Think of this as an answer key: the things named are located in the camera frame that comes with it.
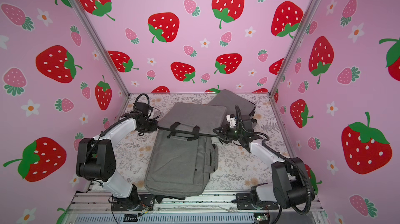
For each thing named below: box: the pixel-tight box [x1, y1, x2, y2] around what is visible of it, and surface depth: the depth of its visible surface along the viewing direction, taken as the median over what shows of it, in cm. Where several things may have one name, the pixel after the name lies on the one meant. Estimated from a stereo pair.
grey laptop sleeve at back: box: [207, 89, 256, 116], surface depth 119 cm
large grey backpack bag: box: [144, 129, 219, 204], surface depth 82 cm
